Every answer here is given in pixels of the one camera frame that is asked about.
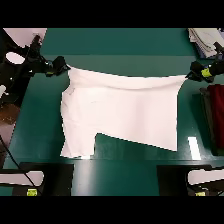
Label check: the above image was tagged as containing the white T-shirt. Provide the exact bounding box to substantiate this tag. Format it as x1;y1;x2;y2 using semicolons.
59;65;188;159

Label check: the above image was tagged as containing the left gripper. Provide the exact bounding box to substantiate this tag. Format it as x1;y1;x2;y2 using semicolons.
50;55;72;77

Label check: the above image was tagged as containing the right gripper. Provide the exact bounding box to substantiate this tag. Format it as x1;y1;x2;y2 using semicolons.
185;61;213;83

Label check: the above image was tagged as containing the white folded garment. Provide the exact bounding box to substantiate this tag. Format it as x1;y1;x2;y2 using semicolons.
187;28;224;58

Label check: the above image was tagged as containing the red garment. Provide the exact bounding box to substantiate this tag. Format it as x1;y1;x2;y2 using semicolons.
207;83;224;150

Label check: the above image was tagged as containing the lavender garment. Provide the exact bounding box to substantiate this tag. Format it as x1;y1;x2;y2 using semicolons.
194;42;224;62

